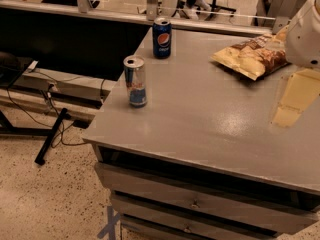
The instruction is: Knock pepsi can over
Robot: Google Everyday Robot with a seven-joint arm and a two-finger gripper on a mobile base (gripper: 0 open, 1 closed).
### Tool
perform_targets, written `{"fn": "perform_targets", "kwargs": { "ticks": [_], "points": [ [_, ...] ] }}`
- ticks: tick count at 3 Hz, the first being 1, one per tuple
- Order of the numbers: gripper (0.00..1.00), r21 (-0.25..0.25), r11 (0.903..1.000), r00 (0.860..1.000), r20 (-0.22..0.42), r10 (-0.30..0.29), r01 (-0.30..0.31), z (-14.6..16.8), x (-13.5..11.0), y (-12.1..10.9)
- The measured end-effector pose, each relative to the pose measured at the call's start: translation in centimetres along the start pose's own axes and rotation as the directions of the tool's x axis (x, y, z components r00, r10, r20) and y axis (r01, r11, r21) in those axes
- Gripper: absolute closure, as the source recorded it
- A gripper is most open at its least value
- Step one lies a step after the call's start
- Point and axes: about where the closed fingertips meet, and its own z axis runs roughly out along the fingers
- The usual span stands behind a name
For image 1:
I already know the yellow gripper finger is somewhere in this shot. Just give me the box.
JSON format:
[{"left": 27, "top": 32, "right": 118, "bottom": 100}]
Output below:
[{"left": 272, "top": 68, "right": 320, "bottom": 127}]

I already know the black floor cable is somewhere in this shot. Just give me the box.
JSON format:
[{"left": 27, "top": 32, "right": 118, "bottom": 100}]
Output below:
[{"left": 5, "top": 68, "right": 105, "bottom": 148}]

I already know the blue tape cross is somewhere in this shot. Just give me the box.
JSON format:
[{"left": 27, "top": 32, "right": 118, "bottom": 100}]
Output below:
[{"left": 97, "top": 206, "right": 120, "bottom": 240}]

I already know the yellow brown chip bag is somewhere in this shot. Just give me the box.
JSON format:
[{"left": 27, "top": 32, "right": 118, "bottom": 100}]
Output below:
[{"left": 211, "top": 26, "right": 288, "bottom": 80}]

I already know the grey drawer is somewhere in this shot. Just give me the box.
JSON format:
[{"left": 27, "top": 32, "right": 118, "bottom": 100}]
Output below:
[
  {"left": 95, "top": 163, "right": 318, "bottom": 234},
  {"left": 111, "top": 192, "right": 275, "bottom": 240}
]

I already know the middle grey drawer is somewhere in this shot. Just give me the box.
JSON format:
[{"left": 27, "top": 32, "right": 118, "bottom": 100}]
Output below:
[{"left": 111, "top": 192, "right": 275, "bottom": 240}]

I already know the grey metal railing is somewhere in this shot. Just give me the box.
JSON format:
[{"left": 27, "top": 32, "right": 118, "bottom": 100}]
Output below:
[{"left": 0, "top": 0, "right": 306, "bottom": 35}]

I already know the top grey drawer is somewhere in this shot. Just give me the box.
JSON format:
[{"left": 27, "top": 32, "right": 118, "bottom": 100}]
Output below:
[{"left": 95, "top": 163, "right": 318, "bottom": 234}]

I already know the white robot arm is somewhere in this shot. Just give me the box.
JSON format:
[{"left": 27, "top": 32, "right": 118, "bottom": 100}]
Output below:
[{"left": 272, "top": 0, "right": 320, "bottom": 127}]

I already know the silver blue red bull can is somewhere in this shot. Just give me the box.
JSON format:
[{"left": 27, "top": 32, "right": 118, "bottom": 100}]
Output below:
[{"left": 123, "top": 55, "right": 147, "bottom": 107}]

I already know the grey drawer cabinet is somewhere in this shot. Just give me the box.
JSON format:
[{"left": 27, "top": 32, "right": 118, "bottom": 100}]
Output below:
[{"left": 84, "top": 30, "right": 320, "bottom": 240}]

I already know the blue pepsi can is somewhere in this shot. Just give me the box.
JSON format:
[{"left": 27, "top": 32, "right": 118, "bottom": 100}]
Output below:
[{"left": 152, "top": 17, "right": 172, "bottom": 59}]

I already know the black metal floor bar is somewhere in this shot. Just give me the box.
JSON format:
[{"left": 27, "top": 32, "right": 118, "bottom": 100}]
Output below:
[{"left": 34, "top": 108, "right": 67, "bottom": 165}]

